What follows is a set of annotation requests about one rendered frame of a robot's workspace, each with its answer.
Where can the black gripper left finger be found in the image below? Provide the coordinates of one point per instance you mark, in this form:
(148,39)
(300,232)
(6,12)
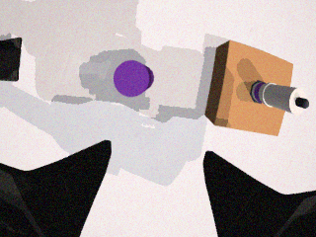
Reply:
(58,197)

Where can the purple cylinder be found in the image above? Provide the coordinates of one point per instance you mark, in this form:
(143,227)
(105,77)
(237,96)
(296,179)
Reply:
(132,78)

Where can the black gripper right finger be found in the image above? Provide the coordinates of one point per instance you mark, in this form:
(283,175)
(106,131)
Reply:
(245,207)

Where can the tan wooden block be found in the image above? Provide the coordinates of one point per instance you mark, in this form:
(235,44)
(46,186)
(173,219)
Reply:
(236,70)

